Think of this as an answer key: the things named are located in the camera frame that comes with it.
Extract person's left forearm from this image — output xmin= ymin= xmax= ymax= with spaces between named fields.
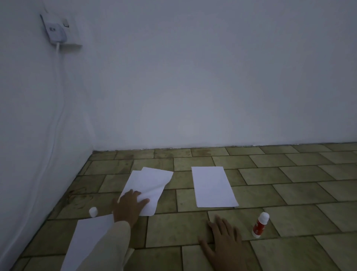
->
xmin=77 ymin=220 xmax=136 ymax=271

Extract white power cable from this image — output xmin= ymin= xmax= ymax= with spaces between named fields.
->
xmin=0 ymin=42 xmax=66 ymax=271

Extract red and white glue stick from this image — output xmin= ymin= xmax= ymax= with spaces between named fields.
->
xmin=252 ymin=212 xmax=270 ymax=239

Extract white wall socket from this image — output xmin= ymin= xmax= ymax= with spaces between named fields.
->
xmin=40 ymin=14 xmax=83 ymax=48

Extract person's left hand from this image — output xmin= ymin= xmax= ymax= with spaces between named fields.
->
xmin=112 ymin=189 xmax=150 ymax=228

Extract person's right hand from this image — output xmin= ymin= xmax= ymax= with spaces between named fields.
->
xmin=198 ymin=215 xmax=250 ymax=271

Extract white plug adapter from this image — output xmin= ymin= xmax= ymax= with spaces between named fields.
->
xmin=44 ymin=22 xmax=67 ymax=44

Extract single white paper sheet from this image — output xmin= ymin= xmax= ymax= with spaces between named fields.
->
xmin=138 ymin=167 xmax=174 ymax=217
xmin=60 ymin=213 xmax=115 ymax=271

